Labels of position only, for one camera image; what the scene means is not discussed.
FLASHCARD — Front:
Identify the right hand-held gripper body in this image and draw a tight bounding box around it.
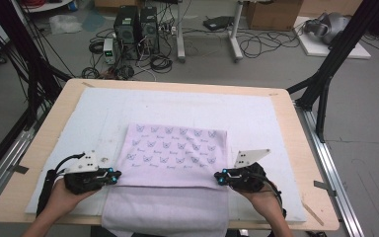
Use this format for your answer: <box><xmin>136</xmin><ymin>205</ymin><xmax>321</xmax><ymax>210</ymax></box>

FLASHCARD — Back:
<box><xmin>230</xmin><ymin>148</ymin><xmax>271</xmax><ymax>194</ymax></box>

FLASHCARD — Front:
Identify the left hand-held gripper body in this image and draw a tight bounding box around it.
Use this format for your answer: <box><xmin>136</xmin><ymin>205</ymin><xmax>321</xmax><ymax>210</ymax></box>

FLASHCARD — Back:
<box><xmin>63</xmin><ymin>150</ymin><xmax>109</xmax><ymax>196</ymax></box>

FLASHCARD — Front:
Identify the lilac printed towel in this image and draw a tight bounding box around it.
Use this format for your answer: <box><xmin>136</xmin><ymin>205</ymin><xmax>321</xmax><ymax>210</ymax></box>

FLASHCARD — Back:
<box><xmin>101</xmin><ymin>122</ymin><xmax>230</xmax><ymax>237</ymax></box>

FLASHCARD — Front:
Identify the person's right hand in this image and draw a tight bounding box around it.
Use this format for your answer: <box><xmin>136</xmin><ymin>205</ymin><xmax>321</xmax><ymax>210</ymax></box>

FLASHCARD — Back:
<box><xmin>239</xmin><ymin>186</ymin><xmax>286</xmax><ymax>222</ymax></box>

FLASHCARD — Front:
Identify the person's left hand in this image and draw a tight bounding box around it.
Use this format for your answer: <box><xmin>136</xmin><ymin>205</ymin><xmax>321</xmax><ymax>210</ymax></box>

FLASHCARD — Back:
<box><xmin>43</xmin><ymin>179</ymin><xmax>95</xmax><ymax>220</ymax></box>

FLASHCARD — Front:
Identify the black tape strip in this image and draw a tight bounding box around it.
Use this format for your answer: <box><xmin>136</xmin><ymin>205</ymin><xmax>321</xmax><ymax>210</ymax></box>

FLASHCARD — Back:
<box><xmin>11</xmin><ymin>164</ymin><xmax>30</xmax><ymax>175</ymax></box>

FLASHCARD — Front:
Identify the thin wooden stick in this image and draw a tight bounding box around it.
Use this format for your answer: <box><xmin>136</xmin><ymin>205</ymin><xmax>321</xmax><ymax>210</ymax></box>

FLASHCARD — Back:
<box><xmin>300</xmin><ymin>200</ymin><xmax>326</xmax><ymax>227</ymax></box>

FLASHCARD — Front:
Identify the white grid foam mat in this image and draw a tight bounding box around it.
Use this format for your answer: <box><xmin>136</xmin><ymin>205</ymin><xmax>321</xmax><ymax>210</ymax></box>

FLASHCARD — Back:
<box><xmin>25</xmin><ymin>86</ymin><xmax>308</xmax><ymax>222</ymax></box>

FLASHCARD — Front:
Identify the white bench power supply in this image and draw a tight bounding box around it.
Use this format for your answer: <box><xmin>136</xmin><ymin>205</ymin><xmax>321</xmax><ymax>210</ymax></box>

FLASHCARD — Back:
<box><xmin>103</xmin><ymin>38</ymin><xmax>116</xmax><ymax>65</ymax></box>

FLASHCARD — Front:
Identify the white desk leg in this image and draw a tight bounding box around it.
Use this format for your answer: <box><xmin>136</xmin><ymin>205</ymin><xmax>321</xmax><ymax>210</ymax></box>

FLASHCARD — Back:
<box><xmin>228</xmin><ymin>0</ymin><xmax>245</xmax><ymax>62</ymax></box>
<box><xmin>176</xmin><ymin>0</ymin><xmax>188</xmax><ymax>64</ymax></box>

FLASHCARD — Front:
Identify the large black computer tower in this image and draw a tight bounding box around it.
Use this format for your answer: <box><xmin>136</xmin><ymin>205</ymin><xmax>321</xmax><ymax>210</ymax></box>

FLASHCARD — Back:
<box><xmin>113</xmin><ymin>5</ymin><xmax>141</xmax><ymax>61</ymax></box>

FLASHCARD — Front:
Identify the slim black computer tower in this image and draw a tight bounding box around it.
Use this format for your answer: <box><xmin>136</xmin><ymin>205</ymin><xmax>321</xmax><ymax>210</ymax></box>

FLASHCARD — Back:
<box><xmin>139</xmin><ymin>6</ymin><xmax>161</xmax><ymax>55</ymax></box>

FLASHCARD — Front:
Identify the white floor board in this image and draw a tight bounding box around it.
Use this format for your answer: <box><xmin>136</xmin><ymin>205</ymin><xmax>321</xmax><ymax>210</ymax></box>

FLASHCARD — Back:
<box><xmin>292</xmin><ymin>16</ymin><xmax>372</xmax><ymax>60</ymax></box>

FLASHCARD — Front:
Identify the flat black device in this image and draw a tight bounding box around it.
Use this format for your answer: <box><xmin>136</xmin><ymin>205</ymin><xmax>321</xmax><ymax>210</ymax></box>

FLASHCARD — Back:
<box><xmin>202</xmin><ymin>15</ymin><xmax>237</xmax><ymax>32</ymax></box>

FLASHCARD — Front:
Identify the clear plastic bag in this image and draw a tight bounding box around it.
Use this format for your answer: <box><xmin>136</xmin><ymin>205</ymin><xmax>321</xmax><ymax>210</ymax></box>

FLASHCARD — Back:
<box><xmin>48</xmin><ymin>13</ymin><xmax>84</xmax><ymax>36</ymax></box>

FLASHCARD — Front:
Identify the brown cardboard box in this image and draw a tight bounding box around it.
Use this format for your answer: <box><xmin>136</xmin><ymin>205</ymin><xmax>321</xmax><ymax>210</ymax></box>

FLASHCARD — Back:
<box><xmin>245</xmin><ymin>0</ymin><xmax>304</xmax><ymax>32</ymax></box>

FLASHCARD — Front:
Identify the grey headset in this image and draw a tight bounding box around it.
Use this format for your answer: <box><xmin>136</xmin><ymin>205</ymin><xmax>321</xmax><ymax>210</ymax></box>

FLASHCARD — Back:
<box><xmin>303</xmin><ymin>12</ymin><xmax>351</xmax><ymax>45</ymax></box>

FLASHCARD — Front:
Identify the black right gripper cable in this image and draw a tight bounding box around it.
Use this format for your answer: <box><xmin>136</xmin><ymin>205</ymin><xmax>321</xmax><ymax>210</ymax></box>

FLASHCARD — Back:
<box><xmin>258</xmin><ymin>172</ymin><xmax>288</xmax><ymax>221</ymax></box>

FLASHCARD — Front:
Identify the aluminium rail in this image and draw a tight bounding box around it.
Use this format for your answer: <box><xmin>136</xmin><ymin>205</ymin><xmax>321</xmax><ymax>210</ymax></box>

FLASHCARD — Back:
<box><xmin>295</xmin><ymin>104</ymin><xmax>365</xmax><ymax>237</ymax></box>
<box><xmin>0</xmin><ymin>127</ymin><xmax>37</xmax><ymax>215</ymax></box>

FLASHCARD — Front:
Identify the grey metal table bracket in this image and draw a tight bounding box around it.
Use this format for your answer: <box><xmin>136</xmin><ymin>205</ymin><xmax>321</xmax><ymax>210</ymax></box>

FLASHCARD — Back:
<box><xmin>313</xmin><ymin>180</ymin><xmax>338</xmax><ymax>198</ymax></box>

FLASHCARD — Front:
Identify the coiled black cable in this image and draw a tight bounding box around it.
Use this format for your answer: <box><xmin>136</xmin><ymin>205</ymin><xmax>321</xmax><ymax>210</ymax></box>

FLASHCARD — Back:
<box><xmin>149</xmin><ymin>53</ymin><xmax>174</xmax><ymax>74</ymax></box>

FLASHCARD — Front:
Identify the black metal frame stand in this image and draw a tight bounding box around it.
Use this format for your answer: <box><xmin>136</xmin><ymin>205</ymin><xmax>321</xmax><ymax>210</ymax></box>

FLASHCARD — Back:
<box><xmin>0</xmin><ymin>0</ymin><xmax>74</xmax><ymax>130</ymax></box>
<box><xmin>285</xmin><ymin>0</ymin><xmax>379</xmax><ymax>143</ymax></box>

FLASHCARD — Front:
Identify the tangle of black floor cables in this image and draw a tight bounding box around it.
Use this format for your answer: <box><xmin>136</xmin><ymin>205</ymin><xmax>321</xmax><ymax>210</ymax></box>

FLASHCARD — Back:
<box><xmin>236</xmin><ymin>29</ymin><xmax>306</xmax><ymax>60</ymax></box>

